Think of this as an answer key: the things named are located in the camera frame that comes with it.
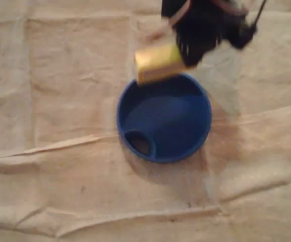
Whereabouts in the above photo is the yellow rectangular block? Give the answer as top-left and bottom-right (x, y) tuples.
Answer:
(134, 42), (187, 86)

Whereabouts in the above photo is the blue round plastic bowl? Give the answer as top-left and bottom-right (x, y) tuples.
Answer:
(117, 72), (213, 164)

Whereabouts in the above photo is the beige wrinkled cloth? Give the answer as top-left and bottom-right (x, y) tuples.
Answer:
(0, 0), (291, 242)

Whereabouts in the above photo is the pink cable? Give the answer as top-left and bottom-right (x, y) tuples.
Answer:
(145, 0), (193, 42)

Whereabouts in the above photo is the thin black cable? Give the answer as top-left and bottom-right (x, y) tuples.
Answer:
(254, 0), (268, 26)

